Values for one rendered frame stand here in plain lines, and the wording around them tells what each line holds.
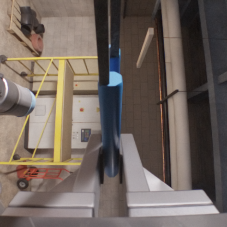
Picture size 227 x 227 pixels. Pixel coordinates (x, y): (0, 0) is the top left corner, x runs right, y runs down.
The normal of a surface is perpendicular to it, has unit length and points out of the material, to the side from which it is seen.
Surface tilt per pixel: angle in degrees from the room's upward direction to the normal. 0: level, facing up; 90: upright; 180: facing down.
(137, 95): 90
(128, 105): 90
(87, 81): 90
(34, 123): 91
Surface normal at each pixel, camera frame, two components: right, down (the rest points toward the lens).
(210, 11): 0.00, -0.13
